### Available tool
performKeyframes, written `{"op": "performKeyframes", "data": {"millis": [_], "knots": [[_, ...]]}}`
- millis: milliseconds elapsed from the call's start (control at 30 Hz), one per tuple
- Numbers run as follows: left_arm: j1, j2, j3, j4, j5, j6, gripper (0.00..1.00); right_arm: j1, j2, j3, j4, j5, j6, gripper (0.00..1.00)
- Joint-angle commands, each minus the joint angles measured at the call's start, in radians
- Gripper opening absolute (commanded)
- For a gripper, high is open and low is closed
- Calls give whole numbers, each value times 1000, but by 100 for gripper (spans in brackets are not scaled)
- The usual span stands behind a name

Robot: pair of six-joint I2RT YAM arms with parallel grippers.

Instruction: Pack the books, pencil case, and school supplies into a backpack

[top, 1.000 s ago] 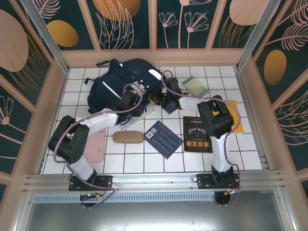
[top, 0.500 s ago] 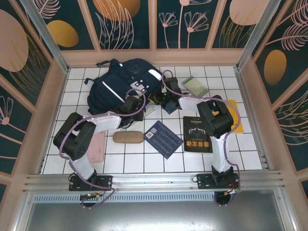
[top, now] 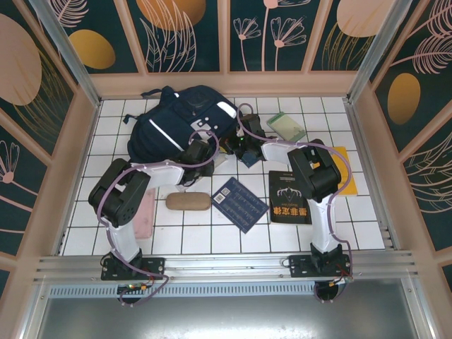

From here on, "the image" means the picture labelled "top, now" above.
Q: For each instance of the green notebook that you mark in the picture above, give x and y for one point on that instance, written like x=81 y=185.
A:
x=286 y=127

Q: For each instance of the navy blue backpack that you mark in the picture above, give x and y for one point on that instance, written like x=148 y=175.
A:
x=166 y=120

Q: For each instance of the brown pencil case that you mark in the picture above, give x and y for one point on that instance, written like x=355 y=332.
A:
x=187 y=201

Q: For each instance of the blue book with QR code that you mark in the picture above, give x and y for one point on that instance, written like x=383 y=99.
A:
x=240 y=206

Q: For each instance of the black book with orange title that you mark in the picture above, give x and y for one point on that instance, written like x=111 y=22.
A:
x=286 y=197

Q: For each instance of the pink pouch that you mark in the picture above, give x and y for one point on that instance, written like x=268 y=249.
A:
x=144 y=222

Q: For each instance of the yellow book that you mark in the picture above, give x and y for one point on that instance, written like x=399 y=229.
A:
x=344 y=190

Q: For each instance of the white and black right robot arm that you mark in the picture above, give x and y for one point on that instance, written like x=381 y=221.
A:
x=319 y=226

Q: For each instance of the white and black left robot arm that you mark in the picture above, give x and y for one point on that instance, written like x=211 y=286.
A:
x=123 y=240

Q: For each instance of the small circuit board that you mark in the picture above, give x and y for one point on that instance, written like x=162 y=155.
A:
x=340 y=281
x=136 y=287

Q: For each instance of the aluminium mounting rail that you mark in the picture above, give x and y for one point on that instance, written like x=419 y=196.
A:
x=226 y=265

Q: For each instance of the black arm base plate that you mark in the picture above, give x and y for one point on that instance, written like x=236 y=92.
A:
x=155 y=266
x=300 y=265

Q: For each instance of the aluminium side rail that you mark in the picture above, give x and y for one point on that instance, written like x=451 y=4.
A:
x=375 y=180
x=75 y=180

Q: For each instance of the aluminium frame post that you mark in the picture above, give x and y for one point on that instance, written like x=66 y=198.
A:
x=377 y=53
x=75 y=60

